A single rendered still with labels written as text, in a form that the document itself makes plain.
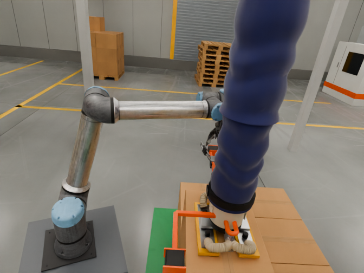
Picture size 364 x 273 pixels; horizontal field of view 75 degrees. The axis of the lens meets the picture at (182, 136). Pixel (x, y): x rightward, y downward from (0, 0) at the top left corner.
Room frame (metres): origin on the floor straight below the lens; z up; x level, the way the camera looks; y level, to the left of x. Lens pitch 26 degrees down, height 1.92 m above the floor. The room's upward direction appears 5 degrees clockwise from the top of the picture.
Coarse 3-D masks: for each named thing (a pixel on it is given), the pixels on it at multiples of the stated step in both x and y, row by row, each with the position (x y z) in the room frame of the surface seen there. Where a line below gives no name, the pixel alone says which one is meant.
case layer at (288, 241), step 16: (256, 192) 1.77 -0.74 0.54; (272, 192) 1.79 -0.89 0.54; (256, 208) 1.56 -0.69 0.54; (272, 208) 1.58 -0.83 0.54; (288, 208) 1.60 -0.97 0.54; (272, 224) 1.39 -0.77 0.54; (288, 224) 1.41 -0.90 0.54; (304, 224) 1.42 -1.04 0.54; (272, 240) 1.23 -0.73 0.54; (288, 240) 1.25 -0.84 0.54; (304, 240) 1.26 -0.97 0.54; (272, 256) 1.10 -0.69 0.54; (288, 256) 1.11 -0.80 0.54; (304, 256) 1.13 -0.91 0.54; (320, 256) 1.14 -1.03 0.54; (288, 272) 0.99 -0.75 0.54; (304, 272) 1.00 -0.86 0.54; (320, 272) 1.02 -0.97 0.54
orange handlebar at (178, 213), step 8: (176, 216) 0.83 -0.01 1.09; (184, 216) 0.86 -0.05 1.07; (192, 216) 0.86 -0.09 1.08; (200, 216) 0.86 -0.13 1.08; (208, 216) 0.86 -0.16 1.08; (176, 224) 0.78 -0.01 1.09; (224, 224) 0.82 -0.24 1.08; (232, 224) 0.83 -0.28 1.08; (176, 232) 0.74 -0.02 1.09; (232, 232) 0.77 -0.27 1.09; (176, 240) 0.70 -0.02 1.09
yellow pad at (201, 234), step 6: (198, 204) 1.06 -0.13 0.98; (198, 210) 1.01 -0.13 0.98; (204, 210) 0.99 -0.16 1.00; (198, 222) 0.93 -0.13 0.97; (198, 228) 0.89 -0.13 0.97; (204, 228) 0.88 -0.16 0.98; (198, 234) 0.85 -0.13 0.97; (204, 234) 0.84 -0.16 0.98; (210, 234) 0.85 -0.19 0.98; (216, 234) 0.86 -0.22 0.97; (198, 240) 0.81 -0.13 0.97; (216, 240) 0.82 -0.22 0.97; (198, 246) 0.78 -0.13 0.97; (204, 246) 0.77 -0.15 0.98; (198, 252) 0.75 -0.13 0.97; (204, 252) 0.75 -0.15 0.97; (210, 252) 0.75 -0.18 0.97; (216, 252) 0.75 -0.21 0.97
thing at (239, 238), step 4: (240, 232) 0.88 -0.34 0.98; (244, 232) 0.86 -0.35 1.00; (248, 232) 0.88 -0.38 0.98; (236, 236) 0.86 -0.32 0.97; (240, 236) 0.85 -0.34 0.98; (244, 236) 0.84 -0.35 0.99; (248, 236) 0.86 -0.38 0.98; (252, 236) 0.87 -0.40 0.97; (236, 240) 0.83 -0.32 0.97; (240, 240) 0.83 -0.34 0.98; (244, 240) 0.83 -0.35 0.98; (252, 240) 0.83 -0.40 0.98; (256, 248) 0.80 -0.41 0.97; (256, 252) 0.77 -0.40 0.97; (240, 256) 0.75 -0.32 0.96; (244, 256) 0.75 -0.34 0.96; (248, 256) 0.75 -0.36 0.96; (252, 256) 0.75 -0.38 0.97; (256, 256) 0.76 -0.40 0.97
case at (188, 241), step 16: (192, 192) 1.19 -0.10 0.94; (192, 208) 1.05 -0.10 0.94; (192, 224) 0.93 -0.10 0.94; (256, 224) 0.98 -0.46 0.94; (192, 240) 0.83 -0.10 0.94; (224, 240) 0.85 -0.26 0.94; (256, 240) 0.87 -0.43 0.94; (192, 256) 0.74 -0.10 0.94; (208, 256) 0.75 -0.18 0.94; (224, 256) 0.76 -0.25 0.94; (192, 272) 0.66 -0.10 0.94; (208, 272) 0.67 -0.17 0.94; (224, 272) 0.68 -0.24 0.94; (240, 272) 0.68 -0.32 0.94; (256, 272) 0.69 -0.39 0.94; (272, 272) 0.70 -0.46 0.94
